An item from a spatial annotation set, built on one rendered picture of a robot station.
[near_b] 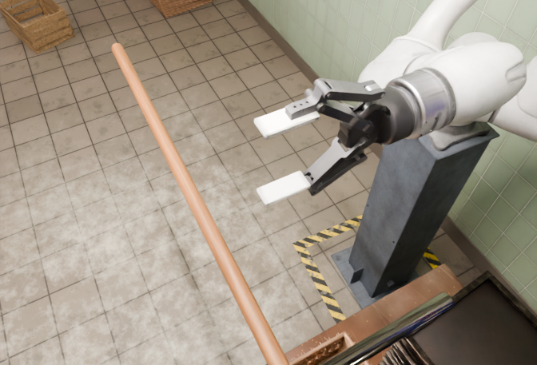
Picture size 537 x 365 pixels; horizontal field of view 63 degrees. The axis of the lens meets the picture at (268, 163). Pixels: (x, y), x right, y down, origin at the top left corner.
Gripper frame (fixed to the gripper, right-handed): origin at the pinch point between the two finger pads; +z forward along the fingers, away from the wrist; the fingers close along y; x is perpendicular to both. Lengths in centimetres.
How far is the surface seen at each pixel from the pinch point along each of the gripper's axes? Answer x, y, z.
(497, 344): -27, 59, -43
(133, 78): 59, 28, 7
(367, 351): -19.5, 31.1, -7.8
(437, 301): -18.3, 31.0, -23.3
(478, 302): -18, 59, -46
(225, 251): 5.5, 28.0, 5.7
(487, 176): 25, 101, -113
